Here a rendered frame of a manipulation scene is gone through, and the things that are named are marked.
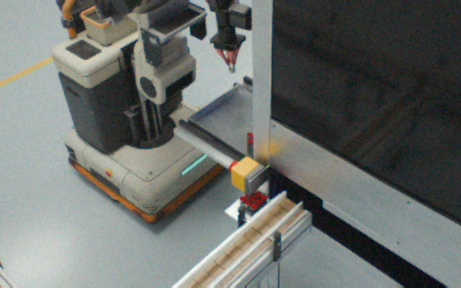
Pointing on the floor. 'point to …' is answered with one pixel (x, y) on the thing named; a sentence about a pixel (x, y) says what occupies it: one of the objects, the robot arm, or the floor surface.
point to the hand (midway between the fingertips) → (230, 62)
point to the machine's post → (261, 51)
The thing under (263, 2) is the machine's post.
